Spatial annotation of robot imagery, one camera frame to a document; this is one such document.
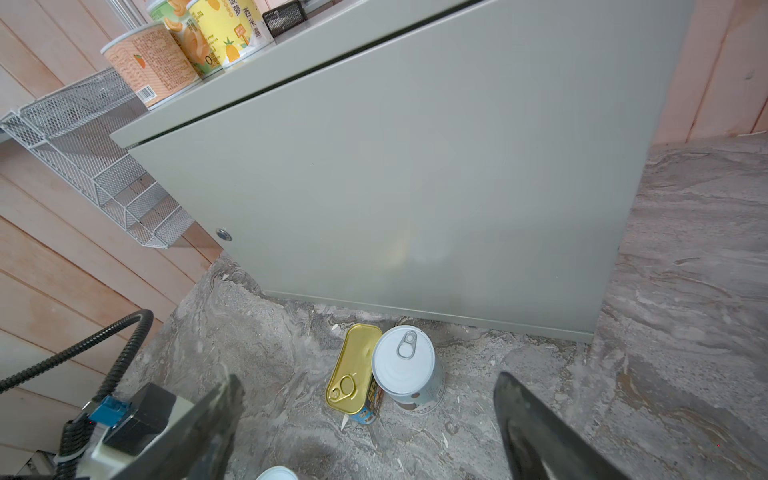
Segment gold flat sardine tin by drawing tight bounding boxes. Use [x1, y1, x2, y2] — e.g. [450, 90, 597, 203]
[325, 324, 383, 425]

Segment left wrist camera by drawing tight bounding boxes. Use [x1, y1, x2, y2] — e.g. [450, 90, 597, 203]
[76, 383, 193, 479]

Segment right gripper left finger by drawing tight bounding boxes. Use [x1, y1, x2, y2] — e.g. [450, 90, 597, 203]
[115, 374, 244, 479]

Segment black mesh basket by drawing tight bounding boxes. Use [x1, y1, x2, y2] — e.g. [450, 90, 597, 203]
[262, 0, 307, 38]

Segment orange label can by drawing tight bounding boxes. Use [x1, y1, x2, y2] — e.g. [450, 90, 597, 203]
[100, 22, 202, 110]

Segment grey metal cabinet box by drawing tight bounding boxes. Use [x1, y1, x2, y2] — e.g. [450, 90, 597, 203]
[113, 1, 693, 342]

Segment teal label can back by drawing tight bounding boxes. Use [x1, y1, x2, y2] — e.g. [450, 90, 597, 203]
[372, 325, 446, 414]

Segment pink label can front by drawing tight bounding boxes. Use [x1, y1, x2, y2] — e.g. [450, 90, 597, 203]
[257, 466, 299, 480]

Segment white wire mesh shelf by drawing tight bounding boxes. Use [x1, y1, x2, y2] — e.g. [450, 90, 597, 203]
[1, 68, 193, 249]

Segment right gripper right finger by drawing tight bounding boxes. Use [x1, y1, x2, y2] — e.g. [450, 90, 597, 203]
[493, 372, 627, 479]

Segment yellow label can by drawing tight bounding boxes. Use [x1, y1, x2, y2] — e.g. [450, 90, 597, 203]
[146, 0, 222, 78]

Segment black corrugated cable hose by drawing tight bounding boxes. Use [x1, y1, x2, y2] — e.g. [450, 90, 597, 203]
[0, 308, 155, 480]

